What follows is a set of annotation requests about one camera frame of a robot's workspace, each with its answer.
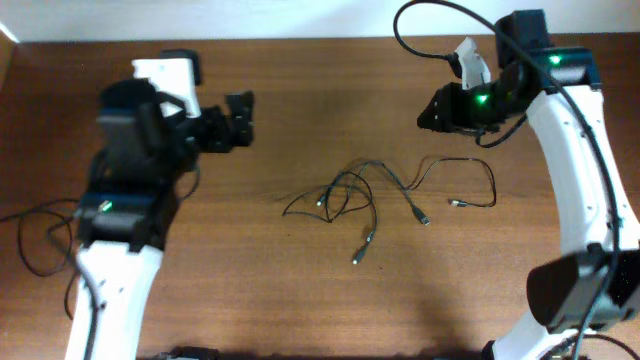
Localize thin black cable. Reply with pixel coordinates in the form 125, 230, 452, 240
405, 156, 498, 209

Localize black usb cables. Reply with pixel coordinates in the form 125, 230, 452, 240
280, 158, 432, 266

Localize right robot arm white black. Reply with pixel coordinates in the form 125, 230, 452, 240
417, 10, 639, 359

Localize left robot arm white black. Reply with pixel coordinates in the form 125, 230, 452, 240
65, 79, 255, 359

